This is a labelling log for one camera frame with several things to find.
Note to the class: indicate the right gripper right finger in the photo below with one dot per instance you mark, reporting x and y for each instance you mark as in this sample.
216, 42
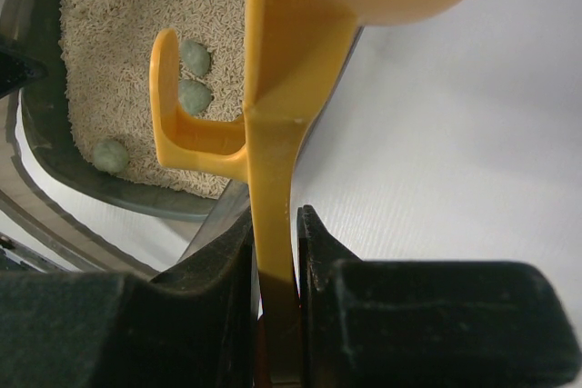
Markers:
427, 323

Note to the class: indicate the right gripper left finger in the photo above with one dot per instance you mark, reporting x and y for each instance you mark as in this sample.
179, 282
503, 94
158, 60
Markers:
192, 325

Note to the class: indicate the brown litter box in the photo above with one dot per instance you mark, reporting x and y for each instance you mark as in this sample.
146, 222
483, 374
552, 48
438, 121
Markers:
87, 80

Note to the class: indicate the yellow litter scoop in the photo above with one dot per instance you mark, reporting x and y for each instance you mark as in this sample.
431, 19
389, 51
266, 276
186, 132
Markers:
294, 53

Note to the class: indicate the green clump five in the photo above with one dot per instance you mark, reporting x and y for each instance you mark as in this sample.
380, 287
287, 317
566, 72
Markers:
110, 156

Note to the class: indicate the green clump four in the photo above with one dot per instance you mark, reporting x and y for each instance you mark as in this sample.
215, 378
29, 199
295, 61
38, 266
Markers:
193, 96

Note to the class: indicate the green clump three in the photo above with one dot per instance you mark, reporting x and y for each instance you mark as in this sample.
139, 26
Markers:
195, 57

